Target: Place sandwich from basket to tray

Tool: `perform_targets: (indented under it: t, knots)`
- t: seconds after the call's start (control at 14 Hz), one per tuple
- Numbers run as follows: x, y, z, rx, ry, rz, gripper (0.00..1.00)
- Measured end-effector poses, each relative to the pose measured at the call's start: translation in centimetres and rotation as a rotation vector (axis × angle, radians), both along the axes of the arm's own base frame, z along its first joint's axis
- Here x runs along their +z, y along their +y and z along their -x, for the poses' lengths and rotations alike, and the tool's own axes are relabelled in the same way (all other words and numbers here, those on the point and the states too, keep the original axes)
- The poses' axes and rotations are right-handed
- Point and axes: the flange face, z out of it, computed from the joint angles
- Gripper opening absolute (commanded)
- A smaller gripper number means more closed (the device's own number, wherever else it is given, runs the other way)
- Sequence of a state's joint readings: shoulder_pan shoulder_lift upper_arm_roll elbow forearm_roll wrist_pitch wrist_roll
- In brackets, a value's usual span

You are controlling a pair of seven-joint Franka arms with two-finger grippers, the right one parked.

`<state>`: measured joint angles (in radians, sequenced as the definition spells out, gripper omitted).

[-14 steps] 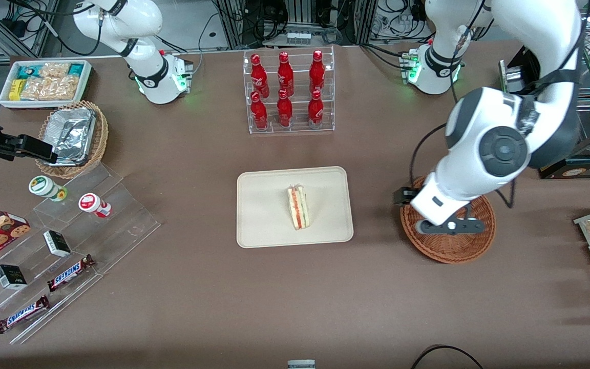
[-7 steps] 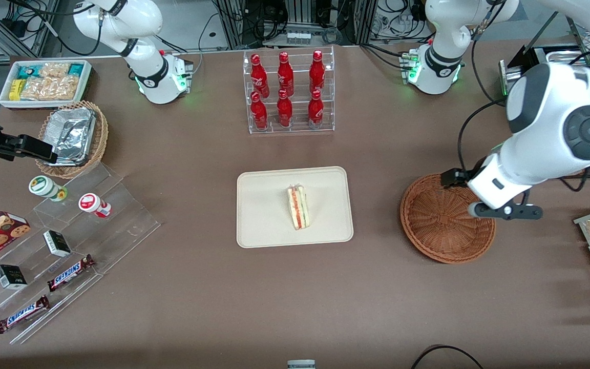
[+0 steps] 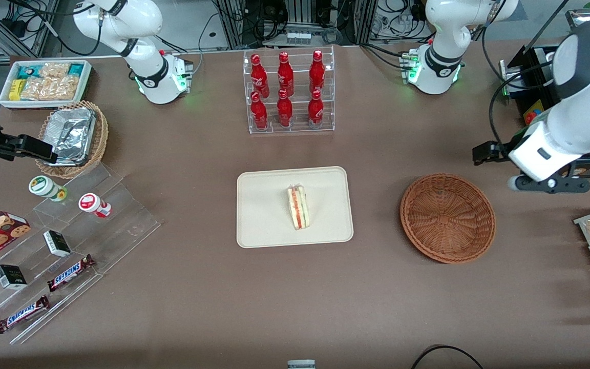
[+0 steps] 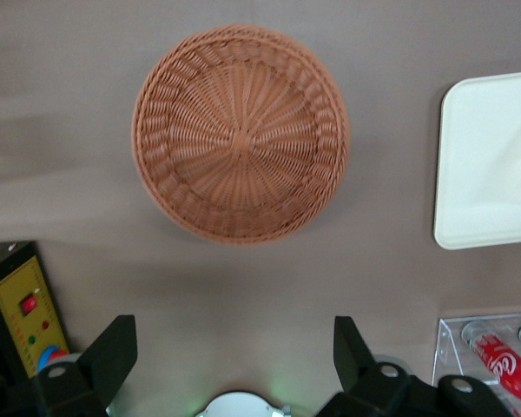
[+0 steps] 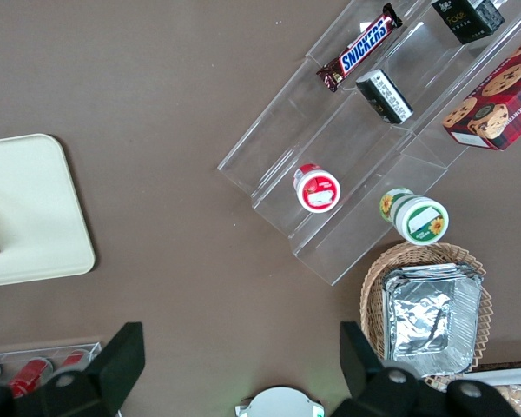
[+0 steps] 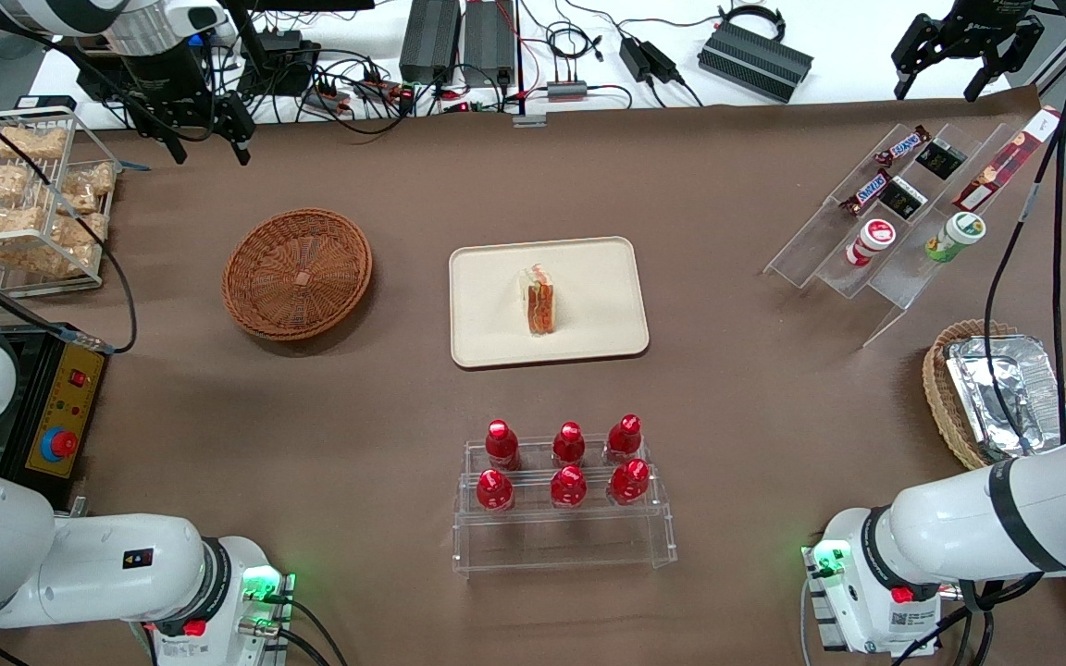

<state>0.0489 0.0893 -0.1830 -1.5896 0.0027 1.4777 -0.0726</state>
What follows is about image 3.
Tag aluminium frame rack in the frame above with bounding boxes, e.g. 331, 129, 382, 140
215, 0, 378, 50

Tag triangular sandwich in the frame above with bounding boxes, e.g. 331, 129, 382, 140
287, 184, 312, 231

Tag brown round wicker basket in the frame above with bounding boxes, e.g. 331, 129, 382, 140
400, 173, 496, 265

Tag black food warmer cabinet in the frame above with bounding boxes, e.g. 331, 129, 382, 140
499, 9, 590, 180

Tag stacked aluminium foil containers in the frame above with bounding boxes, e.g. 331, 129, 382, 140
44, 107, 97, 166

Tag clear acrylic stepped shelf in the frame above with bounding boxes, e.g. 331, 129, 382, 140
0, 162, 162, 345

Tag clear bag of crackers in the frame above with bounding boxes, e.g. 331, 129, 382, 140
38, 61, 72, 79
47, 75, 80, 101
20, 77, 51, 101

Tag Snickers chocolate bar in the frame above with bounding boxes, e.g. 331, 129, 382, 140
46, 254, 96, 293
0, 295, 51, 335

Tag white rectangular snack bin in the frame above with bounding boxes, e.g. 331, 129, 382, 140
0, 59, 94, 111

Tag red cola bottle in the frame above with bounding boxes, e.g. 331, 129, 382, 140
307, 90, 325, 129
308, 50, 326, 95
276, 89, 294, 128
250, 53, 270, 98
250, 91, 269, 131
277, 51, 295, 97

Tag green lid yogurt bottle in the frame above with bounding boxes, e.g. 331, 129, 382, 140
28, 175, 69, 203

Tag small black carton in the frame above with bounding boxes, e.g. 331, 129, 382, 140
0, 264, 28, 291
43, 230, 72, 258

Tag black floor cable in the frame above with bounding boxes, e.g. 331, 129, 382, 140
410, 345, 486, 369

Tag beige plastic serving tray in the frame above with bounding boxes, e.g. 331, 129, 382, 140
236, 166, 354, 249

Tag clear acrylic bottle rack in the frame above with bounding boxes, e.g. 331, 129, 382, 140
242, 46, 336, 135

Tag white power strip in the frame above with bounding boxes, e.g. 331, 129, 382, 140
284, 31, 314, 46

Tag red lid yogurt bottle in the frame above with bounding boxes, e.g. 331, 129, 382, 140
78, 192, 113, 219

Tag tan wicker basket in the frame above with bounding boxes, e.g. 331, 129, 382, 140
35, 100, 110, 179

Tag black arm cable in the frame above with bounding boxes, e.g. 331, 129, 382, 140
481, 0, 572, 150

